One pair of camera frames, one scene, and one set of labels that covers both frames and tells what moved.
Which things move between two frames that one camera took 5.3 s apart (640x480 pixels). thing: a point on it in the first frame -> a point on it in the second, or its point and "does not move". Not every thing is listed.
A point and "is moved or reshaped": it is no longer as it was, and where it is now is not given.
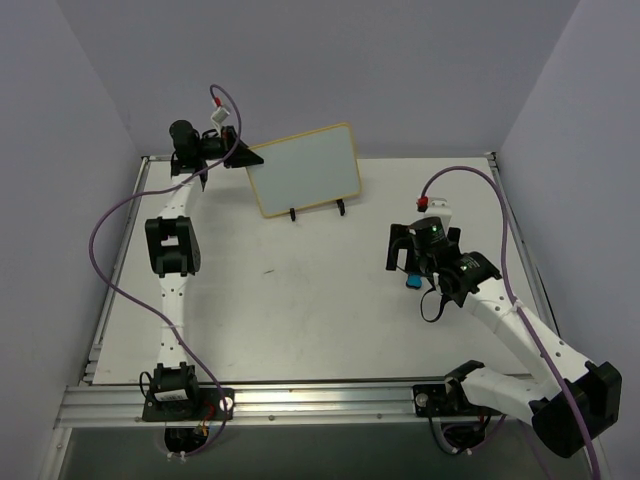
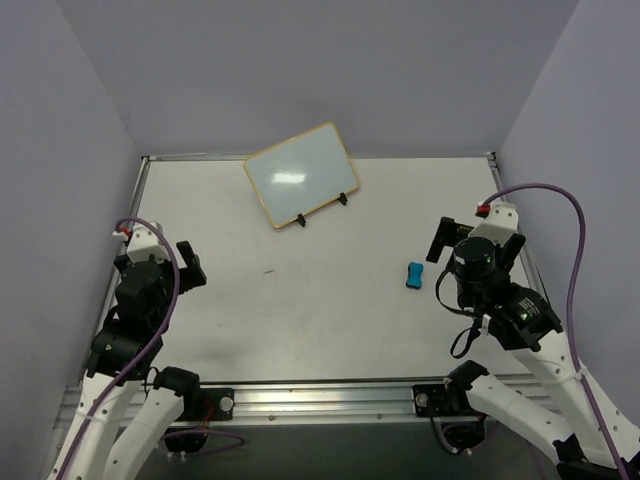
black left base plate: x=190 y=404 does not move
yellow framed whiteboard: x=306 y=170 is moved or reshaped
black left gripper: x=229 y=148 -> x=189 y=262
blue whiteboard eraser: x=414 y=281 does not move
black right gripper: x=396 y=245 -> x=441 y=240
